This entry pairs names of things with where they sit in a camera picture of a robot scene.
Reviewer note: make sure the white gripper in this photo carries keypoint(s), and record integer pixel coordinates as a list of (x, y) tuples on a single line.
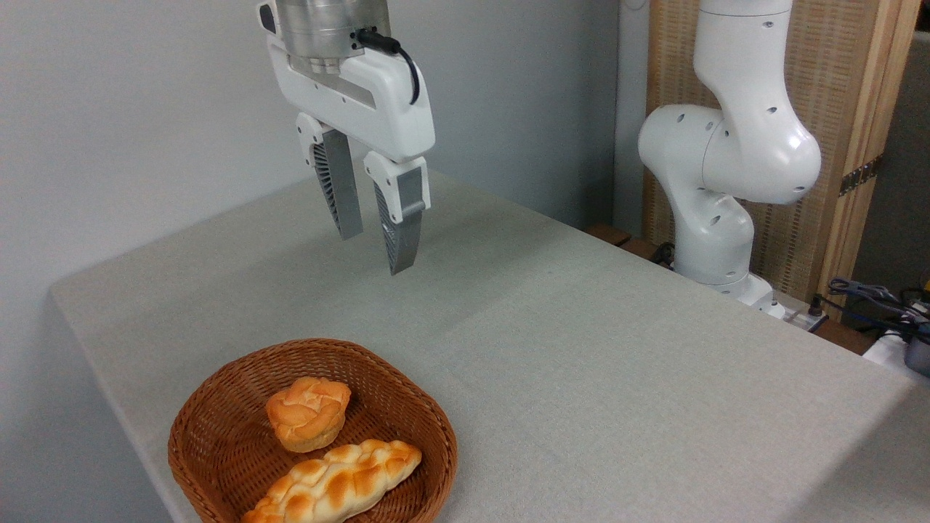
[(370, 102)]

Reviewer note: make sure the long braided bread loaf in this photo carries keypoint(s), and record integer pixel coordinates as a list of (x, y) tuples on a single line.
[(341, 483)]

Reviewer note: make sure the round knotted bread roll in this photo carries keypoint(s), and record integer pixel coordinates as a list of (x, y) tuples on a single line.
[(309, 414)]

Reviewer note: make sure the brown wicker basket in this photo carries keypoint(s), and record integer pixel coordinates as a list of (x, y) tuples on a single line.
[(218, 436)]

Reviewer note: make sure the grey tablecloth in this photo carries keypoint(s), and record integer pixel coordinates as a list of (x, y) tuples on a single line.
[(654, 436)]

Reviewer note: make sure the brass screen hinge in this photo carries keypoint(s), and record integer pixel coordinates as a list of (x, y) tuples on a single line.
[(861, 176)]

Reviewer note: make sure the woven wooden folding screen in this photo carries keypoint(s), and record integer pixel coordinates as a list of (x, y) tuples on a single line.
[(843, 73)]

